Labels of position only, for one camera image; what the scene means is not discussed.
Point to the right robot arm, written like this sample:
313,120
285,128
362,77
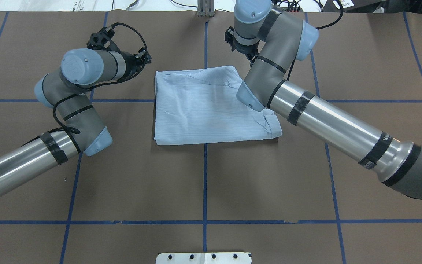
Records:
272,39

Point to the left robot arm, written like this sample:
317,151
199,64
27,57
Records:
77,126

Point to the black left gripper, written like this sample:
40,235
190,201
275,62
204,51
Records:
132,61

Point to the black device with label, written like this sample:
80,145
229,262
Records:
353,6

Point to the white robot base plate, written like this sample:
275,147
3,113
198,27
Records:
204,258

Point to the grey aluminium frame post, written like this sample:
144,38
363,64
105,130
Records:
205,8

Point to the light blue button shirt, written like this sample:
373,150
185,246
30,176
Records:
201,107

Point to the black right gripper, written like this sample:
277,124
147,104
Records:
246,51

